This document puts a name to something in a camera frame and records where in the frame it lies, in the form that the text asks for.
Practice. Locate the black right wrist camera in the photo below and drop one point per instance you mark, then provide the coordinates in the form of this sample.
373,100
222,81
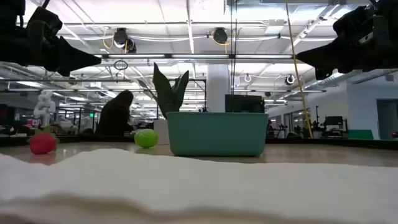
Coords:
353,21

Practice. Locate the seated person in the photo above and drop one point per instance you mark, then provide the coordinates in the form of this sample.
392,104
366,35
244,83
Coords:
115,115

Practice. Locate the white cloth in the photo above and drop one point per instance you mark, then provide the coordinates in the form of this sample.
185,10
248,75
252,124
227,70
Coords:
199,186

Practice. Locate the red toy strawberry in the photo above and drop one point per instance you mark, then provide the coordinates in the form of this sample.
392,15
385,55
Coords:
42,144

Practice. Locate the teal plastic container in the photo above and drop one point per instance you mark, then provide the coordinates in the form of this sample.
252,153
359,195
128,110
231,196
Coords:
217,133

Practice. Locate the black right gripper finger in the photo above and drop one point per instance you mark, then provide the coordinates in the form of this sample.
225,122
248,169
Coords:
317,57

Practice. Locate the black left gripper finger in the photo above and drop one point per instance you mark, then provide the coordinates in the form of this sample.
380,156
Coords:
71,59

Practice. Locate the long ceiling light bar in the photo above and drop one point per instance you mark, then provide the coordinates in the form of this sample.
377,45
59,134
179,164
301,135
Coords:
199,56

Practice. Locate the green toy cabbage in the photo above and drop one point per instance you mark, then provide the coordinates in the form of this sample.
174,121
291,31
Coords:
146,138

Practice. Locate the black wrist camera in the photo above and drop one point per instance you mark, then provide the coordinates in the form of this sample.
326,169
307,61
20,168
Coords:
353,21
43,21

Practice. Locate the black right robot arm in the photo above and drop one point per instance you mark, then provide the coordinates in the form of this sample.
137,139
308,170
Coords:
388,7

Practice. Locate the green panel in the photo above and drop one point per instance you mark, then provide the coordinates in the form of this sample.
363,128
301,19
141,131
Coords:
360,134

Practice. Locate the green snake plant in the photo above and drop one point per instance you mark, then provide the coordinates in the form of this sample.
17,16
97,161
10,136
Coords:
166,93

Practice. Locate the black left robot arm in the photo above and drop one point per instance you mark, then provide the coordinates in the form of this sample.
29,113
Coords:
11,7

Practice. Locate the white plant pot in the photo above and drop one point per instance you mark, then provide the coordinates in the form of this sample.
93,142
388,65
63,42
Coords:
160,132

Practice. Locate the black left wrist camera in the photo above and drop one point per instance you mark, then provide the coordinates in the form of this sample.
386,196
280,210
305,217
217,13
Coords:
43,21

